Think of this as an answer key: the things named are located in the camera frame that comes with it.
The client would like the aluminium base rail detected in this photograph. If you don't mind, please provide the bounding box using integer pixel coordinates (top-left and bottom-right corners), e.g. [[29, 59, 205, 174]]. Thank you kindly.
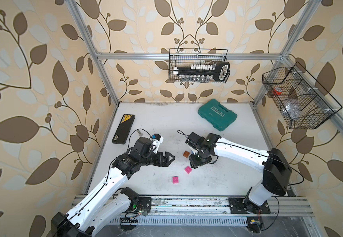
[[139, 195, 315, 217]]

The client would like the right black wire basket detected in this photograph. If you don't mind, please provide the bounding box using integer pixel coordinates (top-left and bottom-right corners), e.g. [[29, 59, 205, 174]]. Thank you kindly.
[[262, 62, 343, 129]]

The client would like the back black wire basket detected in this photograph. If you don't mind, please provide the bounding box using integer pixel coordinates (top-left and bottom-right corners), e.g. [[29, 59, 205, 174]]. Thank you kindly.
[[168, 48, 230, 84]]

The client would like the right circuit board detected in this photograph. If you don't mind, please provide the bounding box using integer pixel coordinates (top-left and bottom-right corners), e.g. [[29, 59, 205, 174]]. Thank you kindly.
[[246, 217, 263, 233]]

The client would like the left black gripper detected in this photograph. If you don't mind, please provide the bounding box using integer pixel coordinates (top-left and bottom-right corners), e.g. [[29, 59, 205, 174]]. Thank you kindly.
[[138, 150, 175, 167]]

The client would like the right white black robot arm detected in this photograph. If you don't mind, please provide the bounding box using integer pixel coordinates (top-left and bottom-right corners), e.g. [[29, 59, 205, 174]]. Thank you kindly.
[[185, 132, 292, 214]]

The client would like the black socket holder tool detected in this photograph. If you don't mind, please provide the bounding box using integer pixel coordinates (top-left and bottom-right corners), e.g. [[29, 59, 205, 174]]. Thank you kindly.
[[171, 62, 230, 84]]

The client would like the black wire basket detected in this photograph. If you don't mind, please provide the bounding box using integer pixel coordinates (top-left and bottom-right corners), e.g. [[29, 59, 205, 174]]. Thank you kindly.
[[262, 62, 343, 129], [168, 48, 230, 84]]

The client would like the clear plastic bag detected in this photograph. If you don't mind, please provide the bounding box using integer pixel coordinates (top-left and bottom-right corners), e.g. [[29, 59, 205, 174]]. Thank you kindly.
[[281, 98, 303, 121]]

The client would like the green plastic tool case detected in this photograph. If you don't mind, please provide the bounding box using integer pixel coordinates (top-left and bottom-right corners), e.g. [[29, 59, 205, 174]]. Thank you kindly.
[[198, 99, 238, 131]]

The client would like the circuit board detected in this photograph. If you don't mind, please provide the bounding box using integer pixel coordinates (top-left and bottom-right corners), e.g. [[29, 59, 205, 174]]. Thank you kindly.
[[120, 216, 140, 226], [246, 217, 263, 233]]

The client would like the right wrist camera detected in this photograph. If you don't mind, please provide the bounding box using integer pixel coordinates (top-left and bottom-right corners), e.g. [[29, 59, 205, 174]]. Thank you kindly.
[[185, 132, 205, 150]]

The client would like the black flat box yellow label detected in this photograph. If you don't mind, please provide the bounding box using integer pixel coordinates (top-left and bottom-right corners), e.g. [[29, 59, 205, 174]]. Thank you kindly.
[[112, 114, 136, 145]]

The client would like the red tape roll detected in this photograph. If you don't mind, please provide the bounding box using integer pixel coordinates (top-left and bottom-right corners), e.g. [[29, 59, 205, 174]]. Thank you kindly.
[[272, 87, 284, 96]]

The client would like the orange lego brick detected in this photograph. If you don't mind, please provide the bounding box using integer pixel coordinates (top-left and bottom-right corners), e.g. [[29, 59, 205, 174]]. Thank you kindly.
[[183, 151, 190, 158]]

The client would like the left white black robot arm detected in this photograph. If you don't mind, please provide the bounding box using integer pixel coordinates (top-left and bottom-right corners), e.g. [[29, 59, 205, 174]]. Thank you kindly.
[[50, 150, 175, 237]]

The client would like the pink lego brick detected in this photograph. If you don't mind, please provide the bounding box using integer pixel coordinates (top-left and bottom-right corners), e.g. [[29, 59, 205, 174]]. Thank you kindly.
[[172, 176, 179, 184], [184, 166, 192, 174]]

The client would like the left circuit board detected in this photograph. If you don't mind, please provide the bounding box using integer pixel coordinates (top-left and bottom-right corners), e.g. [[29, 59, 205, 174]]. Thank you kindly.
[[120, 216, 140, 226]]

